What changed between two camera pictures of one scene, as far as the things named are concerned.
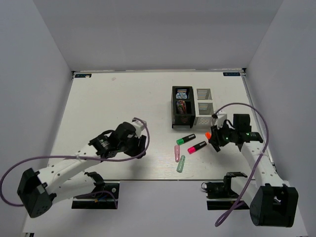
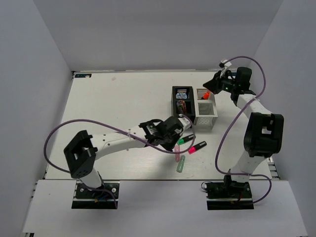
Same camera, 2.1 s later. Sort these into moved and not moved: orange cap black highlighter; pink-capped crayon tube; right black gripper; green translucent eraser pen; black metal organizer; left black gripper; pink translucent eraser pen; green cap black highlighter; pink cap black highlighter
Moved: left black gripper; orange cap black highlighter; right black gripper
Not moved: green cap black highlighter; pink-capped crayon tube; pink cap black highlighter; black metal organizer; pink translucent eraser pen; green translucent eraser pen
